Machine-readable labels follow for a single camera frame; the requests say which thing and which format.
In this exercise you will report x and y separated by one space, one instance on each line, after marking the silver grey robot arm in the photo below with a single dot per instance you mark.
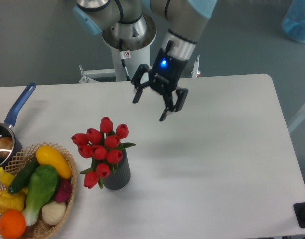
127 29

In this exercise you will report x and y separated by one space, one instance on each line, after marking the yellow squash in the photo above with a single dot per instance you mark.
47 155

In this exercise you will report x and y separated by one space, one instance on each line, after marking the orange fruit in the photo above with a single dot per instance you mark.
12 224

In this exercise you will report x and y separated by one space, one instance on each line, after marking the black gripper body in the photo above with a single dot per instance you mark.
165 73

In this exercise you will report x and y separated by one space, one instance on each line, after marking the woven wicker basket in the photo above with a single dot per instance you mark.
42 230

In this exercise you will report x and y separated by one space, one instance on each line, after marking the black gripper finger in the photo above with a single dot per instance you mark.
136 81
170 106

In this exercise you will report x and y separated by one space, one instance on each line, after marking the red tulip bouquet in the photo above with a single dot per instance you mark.
104 148

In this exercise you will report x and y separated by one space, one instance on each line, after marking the blue handled saucepan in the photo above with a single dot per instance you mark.
10 121

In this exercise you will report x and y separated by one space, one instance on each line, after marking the dark grey ribbed vase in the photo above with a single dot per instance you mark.
120 178

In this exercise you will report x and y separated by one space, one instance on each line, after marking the purple red onion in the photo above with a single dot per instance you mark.
64 191

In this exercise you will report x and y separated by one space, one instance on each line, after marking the black device at edge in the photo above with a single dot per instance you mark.
299 209

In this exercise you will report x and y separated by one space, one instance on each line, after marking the yellow pumpkin gourd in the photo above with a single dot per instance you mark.
11 201

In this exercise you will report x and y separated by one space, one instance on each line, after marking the white garlic bulb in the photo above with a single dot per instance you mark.
53 212

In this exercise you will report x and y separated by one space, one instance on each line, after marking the dark green cucumber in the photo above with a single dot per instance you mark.
23 177

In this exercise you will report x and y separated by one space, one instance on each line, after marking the green bok choy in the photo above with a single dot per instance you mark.
41 188

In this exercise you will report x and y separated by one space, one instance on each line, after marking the brown bread roll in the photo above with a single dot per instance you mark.
6 145

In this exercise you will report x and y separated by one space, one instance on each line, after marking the yellow banana pepper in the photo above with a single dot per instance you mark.
5 180

